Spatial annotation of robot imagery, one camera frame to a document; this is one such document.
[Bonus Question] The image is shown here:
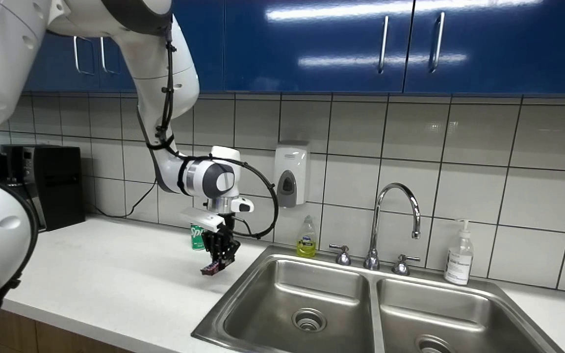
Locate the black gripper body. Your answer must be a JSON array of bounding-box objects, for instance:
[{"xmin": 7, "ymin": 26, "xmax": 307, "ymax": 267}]
[{"xmin": 203, "ymin": 228, "xmax": 240, "ymax": 263}]

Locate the Snickers chocolate bar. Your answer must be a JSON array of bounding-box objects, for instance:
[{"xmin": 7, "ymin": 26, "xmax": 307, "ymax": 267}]
[{"xmin": 201, "ymin": 261, "xmax": 227, "ymax": 277}]

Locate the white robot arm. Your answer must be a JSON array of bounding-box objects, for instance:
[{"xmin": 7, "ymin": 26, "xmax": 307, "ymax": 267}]
[{"xmin": 0, "ymin": 0, "xmax": 240, "ymax": 275}]

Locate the stainless steel double sink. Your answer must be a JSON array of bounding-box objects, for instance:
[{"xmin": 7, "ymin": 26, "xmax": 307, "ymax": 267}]
[{"xmin": 193, "ymin": 247, "xmax": 564, "ymax": 353}]

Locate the left sink drain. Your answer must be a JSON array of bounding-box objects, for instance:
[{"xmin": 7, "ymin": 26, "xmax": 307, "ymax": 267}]
[{"xmin": 293, "ymin": 308, "xmax": 329, "ymax": 333}]

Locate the sink drain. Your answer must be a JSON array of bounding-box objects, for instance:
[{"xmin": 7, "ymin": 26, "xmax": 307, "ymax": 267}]
[
  {"xmin": 417, "ymin": 333, "xmax": 454, "ymax": 353},
  {"xmin": 293, "ymin": 308, "xmax": 329, "ymax": 333}
]

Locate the right sink drain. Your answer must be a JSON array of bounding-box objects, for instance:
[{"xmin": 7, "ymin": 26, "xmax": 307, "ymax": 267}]
[{"xmin": 417, "ymin": 333, "xmax": 454, "ymax": 353}]

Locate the yellow dish soap bottle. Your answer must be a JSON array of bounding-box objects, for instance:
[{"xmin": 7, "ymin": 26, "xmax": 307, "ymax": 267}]
[{"xmin": 297, "ymin": 216, "xmax": 319, "ymax": 257}]

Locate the chrome gooseneck faucet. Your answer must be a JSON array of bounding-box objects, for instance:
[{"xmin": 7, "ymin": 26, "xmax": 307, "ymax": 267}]
[{"xmin": 329, "ymin": 180, "xmax": 425, "ymax": 277}]

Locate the black coffee maker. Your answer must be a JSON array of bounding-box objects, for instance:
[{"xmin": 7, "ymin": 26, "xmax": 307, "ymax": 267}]
[{"xmin": 0, "ymin": 145, "xmax": 85, "ymax": 230}]

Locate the blue upper cabinet middle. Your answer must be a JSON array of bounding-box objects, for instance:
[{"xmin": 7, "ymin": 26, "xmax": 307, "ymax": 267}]
[{"xmin": 174, "ymin": 0, "xmax": 415, "ymax": 94}]

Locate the blue cabinet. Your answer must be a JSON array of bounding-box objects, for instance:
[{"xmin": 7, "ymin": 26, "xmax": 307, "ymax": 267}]
[
  {"xmin": 405, "ymin": 0, "xmax": 565, "ymax": 96},
  {"xmin": 174, "ymin": 0, "xmax": 415, "ymax": 94},
  {"xmin": 26, "ymin": 33, "xmax": 136, "ymax": 94}
]

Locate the clear hand soap pump bottle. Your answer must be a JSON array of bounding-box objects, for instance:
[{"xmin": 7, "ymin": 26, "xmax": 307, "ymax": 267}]
[{"xmin": 444, "ymin": 222, "xmax": 474, "ymax": 284}]

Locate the blue upper cabinet left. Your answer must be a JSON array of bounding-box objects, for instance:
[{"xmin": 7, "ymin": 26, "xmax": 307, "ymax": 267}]
[{"xmin": 26, "ymin": 33, "xmax": 136, "ymax": 94}]

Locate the blue upper cabinet right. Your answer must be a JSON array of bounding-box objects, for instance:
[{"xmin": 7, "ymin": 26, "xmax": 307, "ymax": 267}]
[{"xmin": 405, "ymin": 0, "xmax": 565, "ymax": 96}]

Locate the white wall soap dispenser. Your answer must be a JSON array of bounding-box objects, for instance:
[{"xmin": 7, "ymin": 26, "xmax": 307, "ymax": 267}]
[{"xmin": 276, "ymin": 145, "xmax": 309, "ymax": 208}]

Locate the black power cord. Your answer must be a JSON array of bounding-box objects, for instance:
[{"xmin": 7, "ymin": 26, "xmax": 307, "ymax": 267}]
[{"xmin": 93, "ymin": 180, "xmax": 162, "ymax": 220}]

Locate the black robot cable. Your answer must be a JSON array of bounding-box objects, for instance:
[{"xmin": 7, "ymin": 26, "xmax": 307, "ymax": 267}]
[{"xmin": 140, "ymin": 37, "xmax": 281, "ymax": 241}]

